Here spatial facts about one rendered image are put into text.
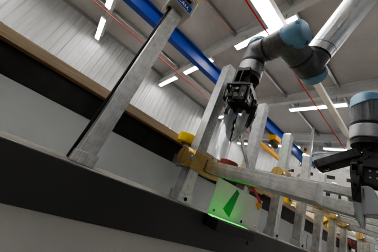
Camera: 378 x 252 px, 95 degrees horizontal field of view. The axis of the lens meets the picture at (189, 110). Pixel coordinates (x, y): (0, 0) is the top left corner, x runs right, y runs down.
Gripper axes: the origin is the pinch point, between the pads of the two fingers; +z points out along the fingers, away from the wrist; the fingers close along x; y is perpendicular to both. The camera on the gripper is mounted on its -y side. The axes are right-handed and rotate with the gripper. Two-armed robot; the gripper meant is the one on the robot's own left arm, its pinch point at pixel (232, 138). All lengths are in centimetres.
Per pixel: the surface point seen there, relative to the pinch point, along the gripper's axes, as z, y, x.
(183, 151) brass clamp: 8.2, 4.4, -10.5
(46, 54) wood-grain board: 1, 36, -40
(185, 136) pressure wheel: 1.4, -4.0, -18.2
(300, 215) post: 7, -68, 17
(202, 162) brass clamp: 8.9, 0.2, -6.1
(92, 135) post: 14.8, 26.1, -16.4
